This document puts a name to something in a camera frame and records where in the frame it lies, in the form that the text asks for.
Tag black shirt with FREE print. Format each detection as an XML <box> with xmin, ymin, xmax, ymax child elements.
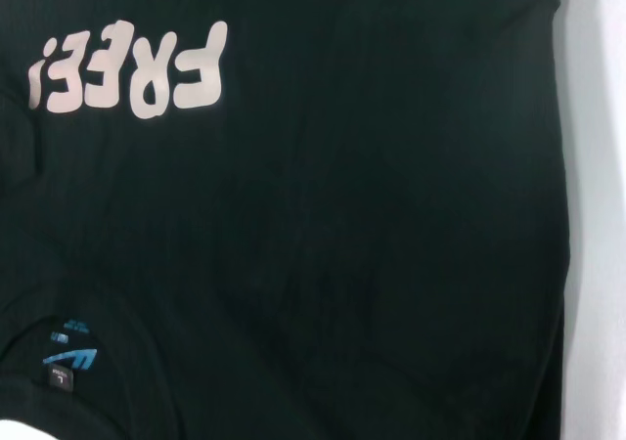
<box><xmin>0</xmin><ymin>0</ymin><xmax>574</xmax><ymax>440</ymax></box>

